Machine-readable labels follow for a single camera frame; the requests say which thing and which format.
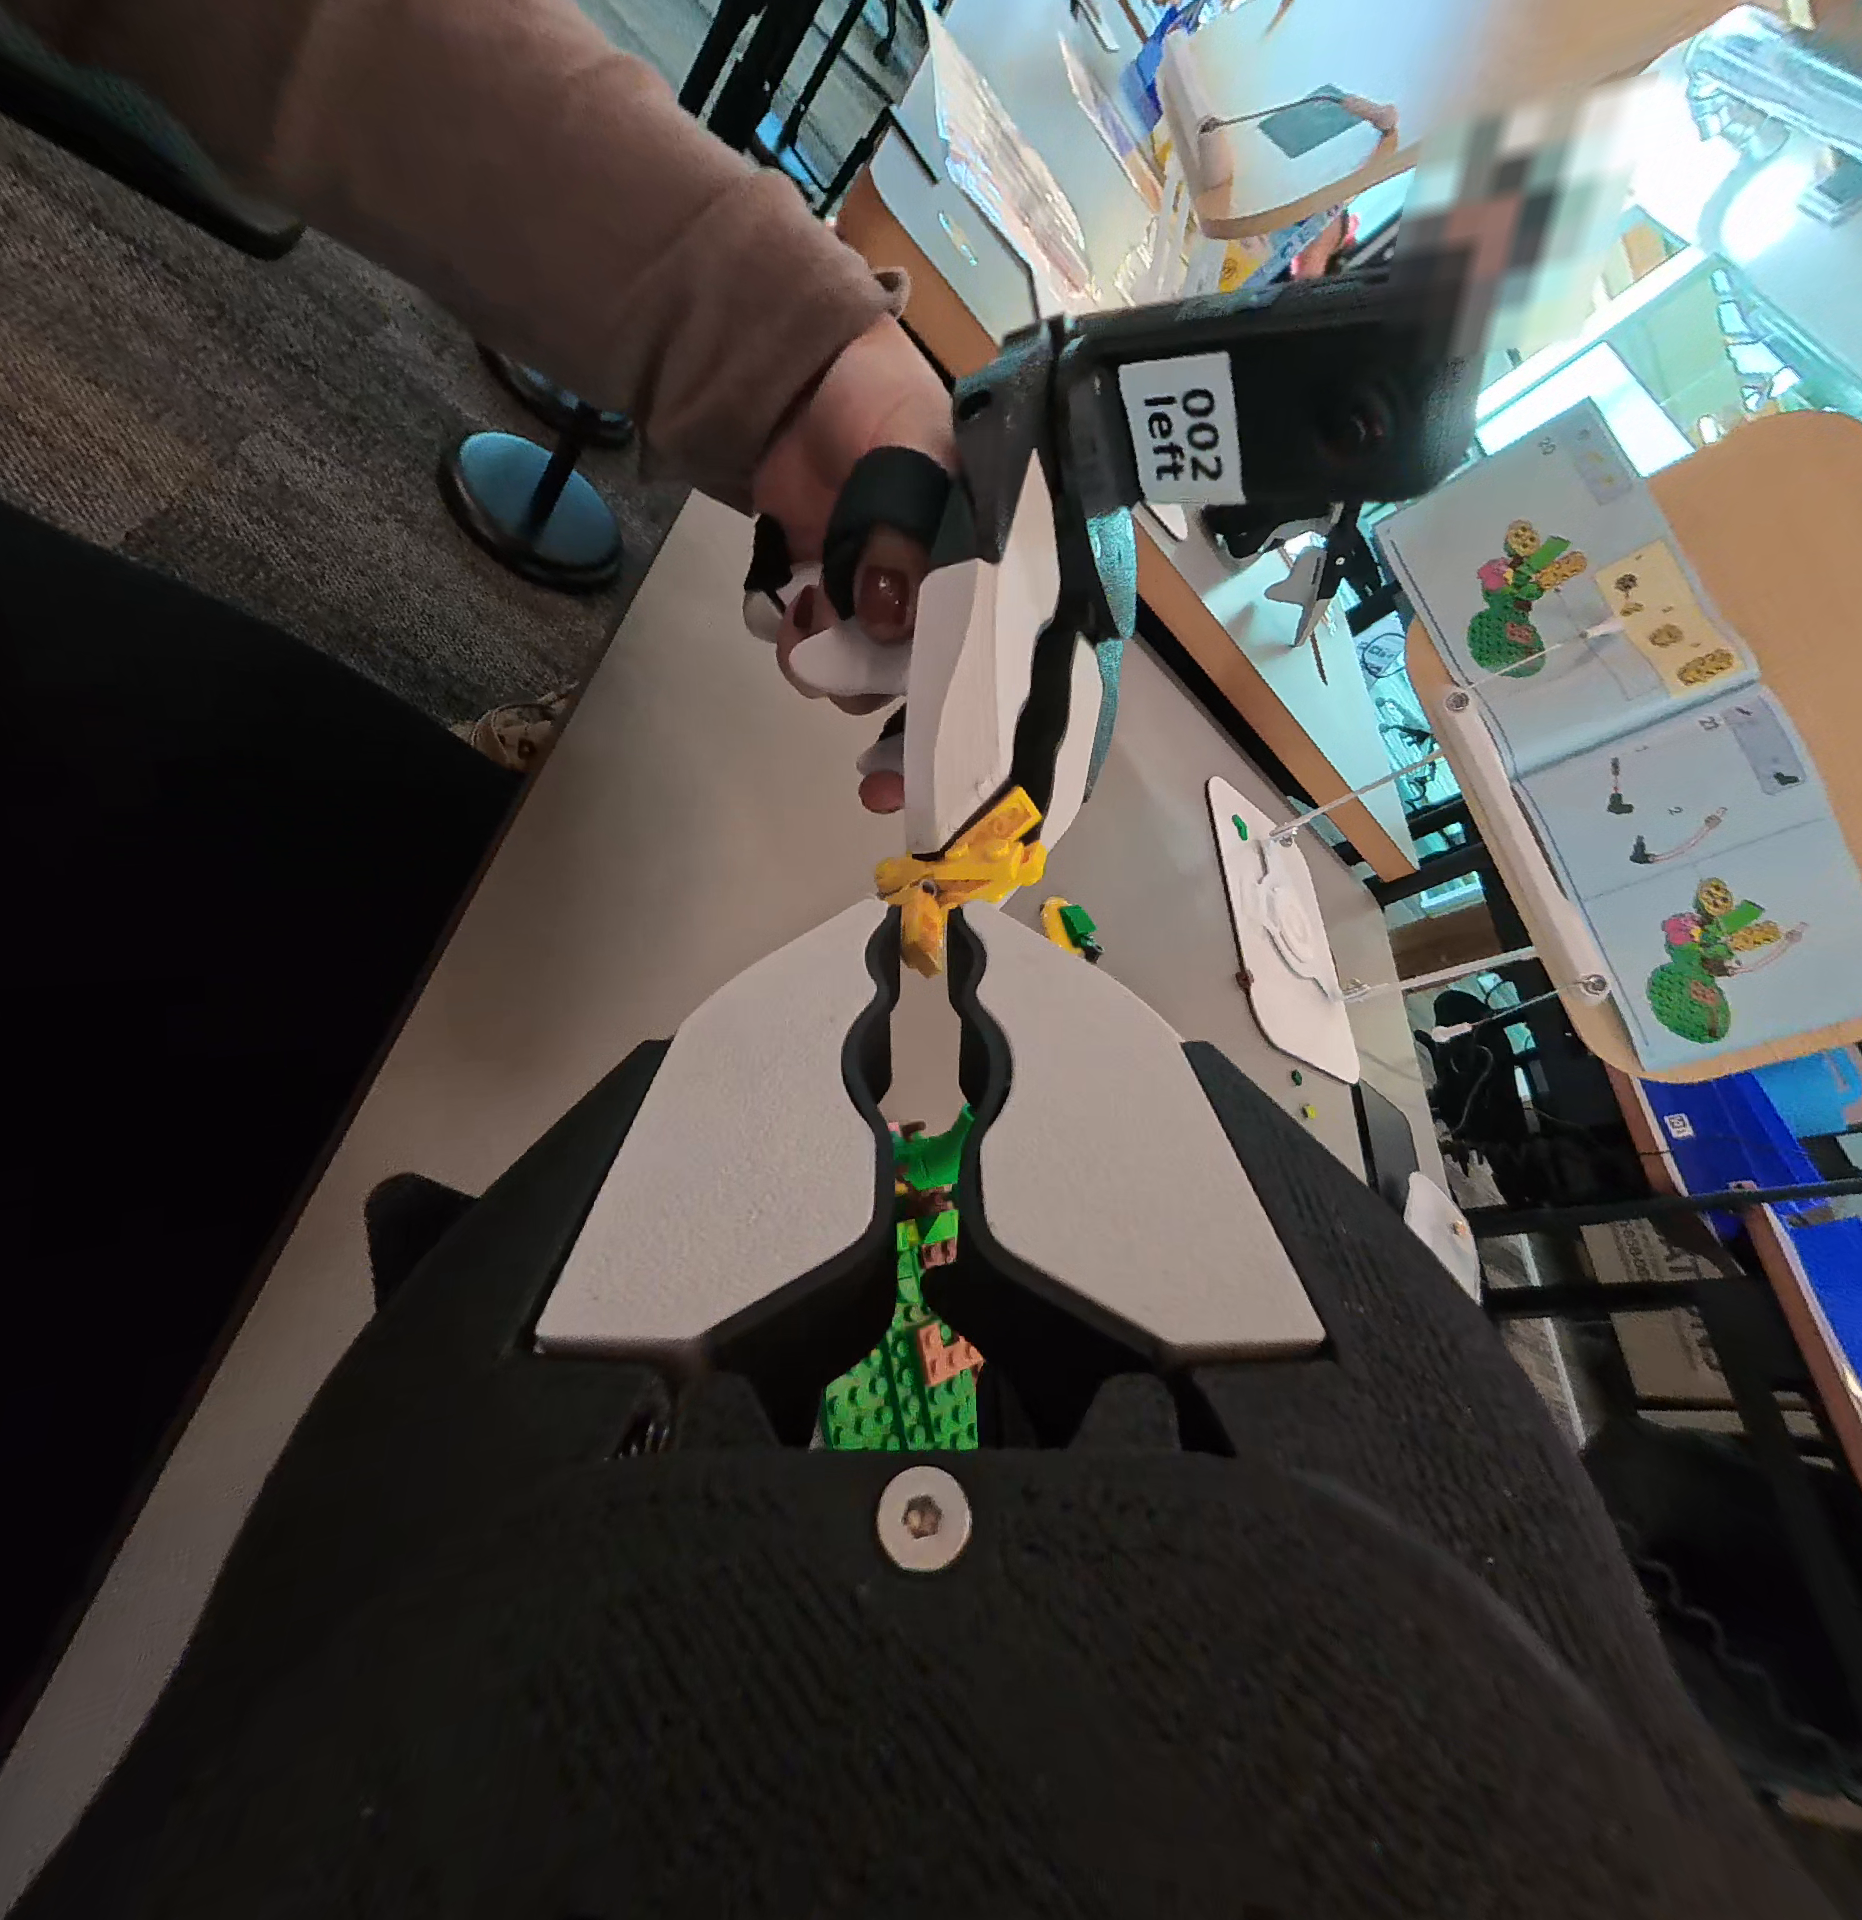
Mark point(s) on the yellow and green brick piece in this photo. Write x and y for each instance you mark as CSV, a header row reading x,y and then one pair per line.
x,y
1073,929

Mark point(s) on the spare black white gripper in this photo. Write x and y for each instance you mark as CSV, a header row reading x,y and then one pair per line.
x,y
1319,579

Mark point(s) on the patterned shoe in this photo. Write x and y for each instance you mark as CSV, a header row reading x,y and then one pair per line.
x,y
515,732

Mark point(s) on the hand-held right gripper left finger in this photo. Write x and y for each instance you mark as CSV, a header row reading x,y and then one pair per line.
x,y
723,1185

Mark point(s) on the green brick plant model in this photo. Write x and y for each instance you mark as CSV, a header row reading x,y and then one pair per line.
x,y
893,1396

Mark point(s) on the wooden booklet board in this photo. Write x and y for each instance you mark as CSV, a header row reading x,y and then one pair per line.
x,y
1769,523

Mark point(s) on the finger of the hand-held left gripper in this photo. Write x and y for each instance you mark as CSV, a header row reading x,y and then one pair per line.
x,y
1080,722
978,676

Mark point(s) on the pale wooden board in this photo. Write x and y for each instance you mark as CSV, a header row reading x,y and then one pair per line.
x,y
1291,208

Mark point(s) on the white booklet stand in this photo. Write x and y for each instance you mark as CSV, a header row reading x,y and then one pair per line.
x,y
1291,932

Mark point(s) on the blue storage bins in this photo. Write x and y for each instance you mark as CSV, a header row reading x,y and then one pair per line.
x,y
1724,1141

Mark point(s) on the blue round base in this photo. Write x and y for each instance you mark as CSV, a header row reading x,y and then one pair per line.
x,y
528,503

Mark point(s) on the brick instruction booklet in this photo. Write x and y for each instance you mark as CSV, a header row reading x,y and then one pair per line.
x,y
1666,781

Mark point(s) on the yellow brick flower assembly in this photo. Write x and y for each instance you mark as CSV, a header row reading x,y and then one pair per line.
x,y
960,862

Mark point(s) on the person's left forearm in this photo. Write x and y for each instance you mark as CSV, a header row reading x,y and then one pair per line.
x,y
495,181

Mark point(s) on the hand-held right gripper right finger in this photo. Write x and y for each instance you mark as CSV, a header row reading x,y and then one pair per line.
x,y
1140,1185

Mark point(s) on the person's left hand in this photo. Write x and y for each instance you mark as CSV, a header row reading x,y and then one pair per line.
x,y
858,406

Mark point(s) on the grey desk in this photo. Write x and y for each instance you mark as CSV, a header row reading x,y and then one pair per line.
x,y
645,841

